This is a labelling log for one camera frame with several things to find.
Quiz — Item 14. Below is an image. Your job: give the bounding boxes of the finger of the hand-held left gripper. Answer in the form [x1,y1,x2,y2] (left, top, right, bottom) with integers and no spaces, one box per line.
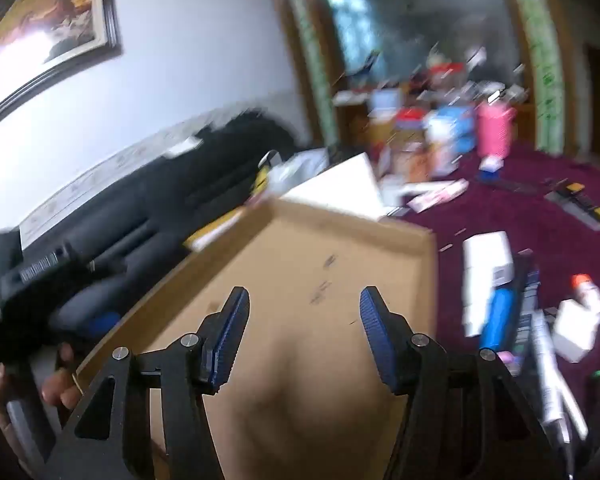
[50,305,126,346]

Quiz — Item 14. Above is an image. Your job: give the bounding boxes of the pink cup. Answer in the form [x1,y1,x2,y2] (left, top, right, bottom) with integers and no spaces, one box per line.
[475,100,519,159]

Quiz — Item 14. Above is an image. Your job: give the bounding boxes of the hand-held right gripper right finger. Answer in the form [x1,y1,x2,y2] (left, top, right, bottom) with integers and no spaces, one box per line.
[359,286,573,480]

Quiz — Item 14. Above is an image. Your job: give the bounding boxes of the blue label jar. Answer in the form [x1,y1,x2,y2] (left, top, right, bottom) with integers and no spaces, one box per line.
[425,107,476,177]

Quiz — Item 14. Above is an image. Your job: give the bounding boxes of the white flat carton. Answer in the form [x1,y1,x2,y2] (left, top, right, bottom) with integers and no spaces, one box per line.
[280,152,387,222]

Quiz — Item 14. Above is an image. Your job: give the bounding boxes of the clear pen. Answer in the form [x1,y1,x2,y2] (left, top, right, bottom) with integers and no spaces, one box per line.
[530,310,590,447]

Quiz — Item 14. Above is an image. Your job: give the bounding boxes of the white rounded box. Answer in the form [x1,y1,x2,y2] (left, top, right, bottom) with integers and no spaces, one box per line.
[461,231,514,337]

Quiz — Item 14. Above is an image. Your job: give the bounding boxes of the small blue white box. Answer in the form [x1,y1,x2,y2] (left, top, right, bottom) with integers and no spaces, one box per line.
[479,157,504,184]

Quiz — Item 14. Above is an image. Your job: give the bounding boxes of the black cylinder pink caps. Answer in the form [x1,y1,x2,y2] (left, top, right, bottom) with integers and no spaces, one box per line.
[509,252,540,362]

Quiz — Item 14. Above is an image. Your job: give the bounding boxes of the cardboard box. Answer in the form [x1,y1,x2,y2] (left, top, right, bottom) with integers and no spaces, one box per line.
[75,199,440,480]

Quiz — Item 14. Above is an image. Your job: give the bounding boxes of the orange contents jar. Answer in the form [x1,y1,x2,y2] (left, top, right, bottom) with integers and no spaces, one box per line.
[391,141,432,184]

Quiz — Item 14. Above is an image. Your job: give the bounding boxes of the framed picture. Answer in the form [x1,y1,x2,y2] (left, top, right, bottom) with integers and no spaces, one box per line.
[0,0,123,131]

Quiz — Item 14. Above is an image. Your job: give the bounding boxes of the grey marker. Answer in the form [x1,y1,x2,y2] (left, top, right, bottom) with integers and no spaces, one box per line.
[545,189,600,232]

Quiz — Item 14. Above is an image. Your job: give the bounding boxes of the person's left hand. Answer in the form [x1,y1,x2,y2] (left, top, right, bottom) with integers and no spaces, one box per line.
[0,342,88,443]

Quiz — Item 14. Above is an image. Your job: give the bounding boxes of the blue battery pack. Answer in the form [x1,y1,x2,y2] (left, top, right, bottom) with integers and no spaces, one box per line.
[479,285,520,352]

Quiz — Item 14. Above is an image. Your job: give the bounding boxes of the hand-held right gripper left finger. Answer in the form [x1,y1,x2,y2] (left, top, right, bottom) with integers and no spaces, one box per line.
[42,286,253,480]

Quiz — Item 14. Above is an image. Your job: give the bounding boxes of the bamboo print panel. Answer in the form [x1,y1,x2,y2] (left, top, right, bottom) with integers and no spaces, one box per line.
[500,0,567,152]
[275,0,339,142]

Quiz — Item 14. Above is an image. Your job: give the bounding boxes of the black pen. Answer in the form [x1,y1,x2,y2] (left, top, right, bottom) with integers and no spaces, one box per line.
[477,176,542,196]

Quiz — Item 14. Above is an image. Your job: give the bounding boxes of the white square power adapter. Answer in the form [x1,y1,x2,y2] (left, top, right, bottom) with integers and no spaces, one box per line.
[552,310,598,364]

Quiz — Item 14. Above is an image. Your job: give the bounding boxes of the purple tablecloth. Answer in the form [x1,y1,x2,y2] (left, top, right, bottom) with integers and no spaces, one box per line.
[380,145,600,480]

